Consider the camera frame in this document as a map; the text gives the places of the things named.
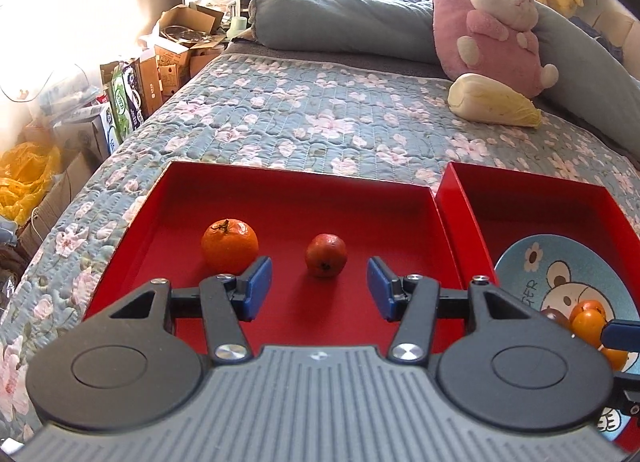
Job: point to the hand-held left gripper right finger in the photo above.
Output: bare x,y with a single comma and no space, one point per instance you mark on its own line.
380,287

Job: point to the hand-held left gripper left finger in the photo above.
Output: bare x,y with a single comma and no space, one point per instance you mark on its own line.
257,287

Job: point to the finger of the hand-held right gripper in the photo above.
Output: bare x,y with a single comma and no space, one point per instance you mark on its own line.
622,334

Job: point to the yellow orange lemon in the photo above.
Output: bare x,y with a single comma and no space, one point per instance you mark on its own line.
587,327
614,359

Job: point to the orange tangerine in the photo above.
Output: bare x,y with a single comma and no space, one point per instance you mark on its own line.
584,306
230,247

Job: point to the small red pomegranate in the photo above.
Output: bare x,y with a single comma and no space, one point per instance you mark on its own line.
326,254

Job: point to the dark purple plum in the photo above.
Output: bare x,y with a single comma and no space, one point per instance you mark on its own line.
552,318

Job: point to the large red cardboard box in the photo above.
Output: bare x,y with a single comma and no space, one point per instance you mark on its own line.
300,207

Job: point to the blue bear print plate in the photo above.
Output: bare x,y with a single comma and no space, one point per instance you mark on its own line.
550,272

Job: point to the red cardboard box lid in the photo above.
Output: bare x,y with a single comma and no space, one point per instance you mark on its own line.
525,207

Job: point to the floral quilted bedspread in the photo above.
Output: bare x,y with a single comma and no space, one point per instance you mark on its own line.
325,107

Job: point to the large brown cardboard box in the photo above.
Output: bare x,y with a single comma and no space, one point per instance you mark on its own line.
70,182

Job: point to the napa cabbage plush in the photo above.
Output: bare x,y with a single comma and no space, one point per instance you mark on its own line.
490,102

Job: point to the white printed box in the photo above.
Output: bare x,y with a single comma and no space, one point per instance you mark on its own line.
107,129

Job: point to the green white carton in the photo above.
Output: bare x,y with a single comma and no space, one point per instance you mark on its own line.
120,97

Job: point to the grey blanket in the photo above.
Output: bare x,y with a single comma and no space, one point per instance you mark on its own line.
300,53

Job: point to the yellow plastic bag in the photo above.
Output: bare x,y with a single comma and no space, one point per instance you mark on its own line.
25,182

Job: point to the open cardboard box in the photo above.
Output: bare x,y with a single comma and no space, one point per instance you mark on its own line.
187,24

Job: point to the pink plush rabbit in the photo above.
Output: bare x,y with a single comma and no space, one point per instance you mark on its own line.
495,27

